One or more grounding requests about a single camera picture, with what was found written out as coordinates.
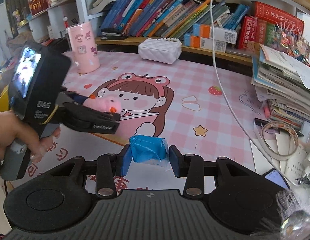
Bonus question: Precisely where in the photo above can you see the blue cube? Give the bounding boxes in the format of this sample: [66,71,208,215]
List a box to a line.
[129,135,169,171]

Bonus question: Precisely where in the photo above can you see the small pink plush chick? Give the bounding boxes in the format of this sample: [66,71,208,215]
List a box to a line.
[83,95,122,113]

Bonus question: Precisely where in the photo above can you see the person left hand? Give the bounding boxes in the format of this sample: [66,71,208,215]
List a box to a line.
[0,111,60,163]

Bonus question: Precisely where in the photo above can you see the yellow cardboard box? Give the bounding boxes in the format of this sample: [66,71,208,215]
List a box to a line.
[0,71,12,112]

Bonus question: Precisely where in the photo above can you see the brown crumpled cloth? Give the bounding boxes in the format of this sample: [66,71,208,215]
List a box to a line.
[6,30,34,56]

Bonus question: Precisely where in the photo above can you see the pink cartoon desk mat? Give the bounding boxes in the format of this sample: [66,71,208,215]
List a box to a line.
[19,51,268,193]

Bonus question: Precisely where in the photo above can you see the pink cylindrical container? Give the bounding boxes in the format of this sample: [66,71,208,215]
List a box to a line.
[66,21,101,74]

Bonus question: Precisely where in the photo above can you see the black smartphone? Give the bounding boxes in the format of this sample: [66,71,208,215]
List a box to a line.
[263,168,290,190]

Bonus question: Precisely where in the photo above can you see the clear tape roll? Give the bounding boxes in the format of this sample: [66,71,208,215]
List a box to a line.
[258,122,299,161]

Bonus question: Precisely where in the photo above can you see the white quilted purse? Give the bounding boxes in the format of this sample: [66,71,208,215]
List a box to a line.
[138,38,182,64]

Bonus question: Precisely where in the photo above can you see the orange white box lower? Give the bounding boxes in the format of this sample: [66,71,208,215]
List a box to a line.
[183,33,227,53]

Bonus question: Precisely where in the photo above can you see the orange white box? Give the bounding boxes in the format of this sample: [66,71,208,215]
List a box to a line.
[192,23,237,44]
[183,33,227,53]

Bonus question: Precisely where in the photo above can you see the orange white box upper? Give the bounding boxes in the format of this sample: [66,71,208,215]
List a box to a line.
[192,23,237,44]

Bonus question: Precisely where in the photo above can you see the white charger adapter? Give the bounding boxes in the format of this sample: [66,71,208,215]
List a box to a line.
[301,146,310,178]

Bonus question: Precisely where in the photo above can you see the stack of papers and notebooks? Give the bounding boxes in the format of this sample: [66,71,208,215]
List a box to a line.
[251,45,310,130]

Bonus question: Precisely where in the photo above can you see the row of leaning books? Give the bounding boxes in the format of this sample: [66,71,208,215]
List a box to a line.
[90,0,250,40]

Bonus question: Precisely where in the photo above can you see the red dictionary books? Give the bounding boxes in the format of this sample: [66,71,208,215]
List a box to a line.
[237,1,305,51]

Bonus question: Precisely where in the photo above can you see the white charging cable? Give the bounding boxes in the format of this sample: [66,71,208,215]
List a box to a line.
[209,0,296,185]

